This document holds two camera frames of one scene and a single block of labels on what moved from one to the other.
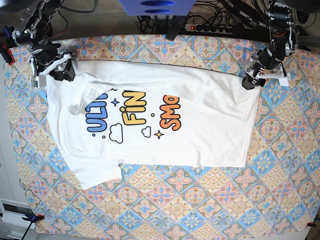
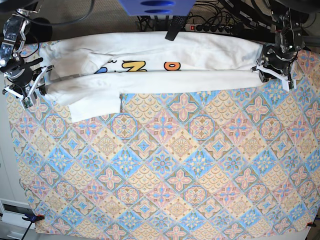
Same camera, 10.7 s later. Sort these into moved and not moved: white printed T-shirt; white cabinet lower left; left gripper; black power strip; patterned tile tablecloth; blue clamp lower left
Moved: white printed T-shirt; left gripper
Not moved: black power strip; white cabinet lower left; blue clamp lower left; patterned tile tablecloth
